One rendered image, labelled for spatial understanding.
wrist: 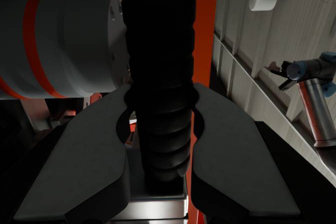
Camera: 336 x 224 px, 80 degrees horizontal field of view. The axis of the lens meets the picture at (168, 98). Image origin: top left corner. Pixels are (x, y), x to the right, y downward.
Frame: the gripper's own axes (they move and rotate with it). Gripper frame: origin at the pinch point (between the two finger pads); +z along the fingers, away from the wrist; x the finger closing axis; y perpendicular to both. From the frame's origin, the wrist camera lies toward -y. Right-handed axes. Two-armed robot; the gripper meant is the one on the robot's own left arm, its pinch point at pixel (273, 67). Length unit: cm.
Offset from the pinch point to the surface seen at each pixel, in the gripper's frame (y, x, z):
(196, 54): 15, 62, -27
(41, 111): 14, 104, -60
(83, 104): 7, 99, -47
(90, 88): 22, 95, -69
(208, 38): 21, 59, -28
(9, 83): 23, 104, -68
